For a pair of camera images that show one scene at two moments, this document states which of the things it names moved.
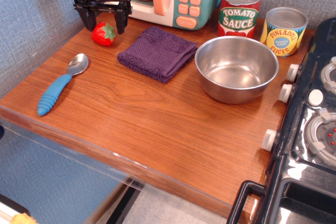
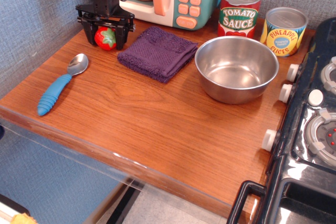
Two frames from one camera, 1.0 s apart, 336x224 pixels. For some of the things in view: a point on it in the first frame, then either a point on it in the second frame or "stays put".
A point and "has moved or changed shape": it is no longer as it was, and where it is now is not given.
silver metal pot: x=235 y=70 stays put
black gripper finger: x=121 y=16 -> x=122 y=36
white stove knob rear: x=292 y=72 stays put
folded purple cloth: x=157 y=53 stays put
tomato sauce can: x=240 y=4 stays put
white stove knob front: x=268 y=140 stays put
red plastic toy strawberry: x=103 y=34 has moved or changed shape
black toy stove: x=301 y=183 stays put
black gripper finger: x=89 y=18 -> x=90 y=29
